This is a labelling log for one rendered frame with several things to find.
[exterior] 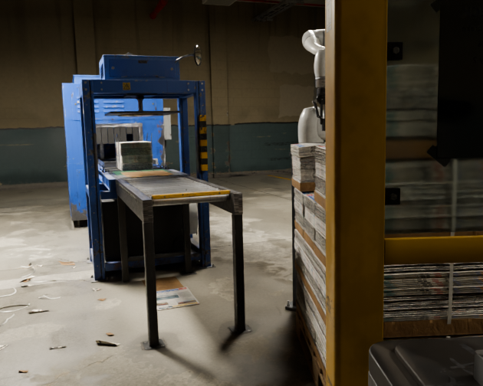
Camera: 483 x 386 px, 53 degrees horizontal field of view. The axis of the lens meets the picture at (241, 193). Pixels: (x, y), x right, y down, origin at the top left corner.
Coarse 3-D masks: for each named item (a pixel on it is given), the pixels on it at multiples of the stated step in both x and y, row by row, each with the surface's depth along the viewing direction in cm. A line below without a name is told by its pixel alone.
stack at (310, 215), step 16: (304, 192) 242; (304, 208) 238; (320, 208) 195; (304, 224) 235; (320, 224) 197; (304, 240) 240; (320, 240) 197; (304, 256) 235; (304, 272) 239; (320, 272) 196; (304, 288) 238; (320, 288) 196; (304, 304) 246; (320, 304) 200; (320, 320) 202; (304, 336) 243; (320, 336) 201; (304, 352) 245; (320, 352) 205; (320, 368) 204; (320, 384) 210
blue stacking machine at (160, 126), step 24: (72, 96) 572; (72, 120) 576; (96, 120) 585; (120, 120) 595; (144, 120) 605; (168, 120) 615; (72, 144) 579; (72, 168) 582; (72, 192) 585; (72, 216) 588
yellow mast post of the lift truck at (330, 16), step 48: (336, 0) 81; (384, 0) 81; (336, 48) 82; (384, 48) 82; (336, 96) 83; (384, 96) 83; (336, 144) 84; (384, 144) 84; (336, 192) 85; (384, 192) 85; (336, 240) 86; (336, 288) 87; (336, 336) 89; (336, 384) 90
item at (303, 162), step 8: (296, 144) 258; (304, 144) 253; (312, 144) 250; (320, 144) 251; (296, 152) 246; (304, 152) 237; (312, 152) 237; (296, 160) 252; (304, 160) 238; (312, 160) 238; (296, 168) 252; (304, 168) 238; (312, 168) 239; (296, 176) 256; (304, 176) 240; (312, 176) 239
